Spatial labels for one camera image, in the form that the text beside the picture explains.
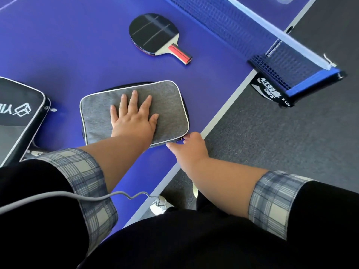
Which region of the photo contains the black net post clamp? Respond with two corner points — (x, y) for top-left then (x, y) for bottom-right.
(248, 59), (347, 108)

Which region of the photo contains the black top with plaid cuffs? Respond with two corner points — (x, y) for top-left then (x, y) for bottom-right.
(0, 148), (359, 269)

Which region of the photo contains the person's left hand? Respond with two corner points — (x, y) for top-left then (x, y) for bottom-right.
(110, 90), (159, 146)

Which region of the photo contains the person's right hand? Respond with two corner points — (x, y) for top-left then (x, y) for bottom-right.
(165, 132), (210, 177)

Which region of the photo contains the person's left forearm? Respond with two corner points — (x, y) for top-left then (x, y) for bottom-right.
(78, 134), (152, 194)

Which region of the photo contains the grey paddle case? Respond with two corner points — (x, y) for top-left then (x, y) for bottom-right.
(79, 80), (190, 149)

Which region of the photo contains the blue table tennis net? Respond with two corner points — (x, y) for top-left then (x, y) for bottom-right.
(161, 0), (337, 91)

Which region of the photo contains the person's right forearm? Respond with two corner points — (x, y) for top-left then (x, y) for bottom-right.
(184, 157), (269, 219)

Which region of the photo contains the black table tennis paddle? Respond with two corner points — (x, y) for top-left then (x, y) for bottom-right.
(128, 13), (193, 65)

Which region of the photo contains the grey cable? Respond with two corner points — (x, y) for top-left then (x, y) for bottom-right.
(0, 191), (166, 216)

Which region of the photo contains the black paddle case white logo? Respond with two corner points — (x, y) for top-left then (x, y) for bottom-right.
(0, 77), (57, 167)

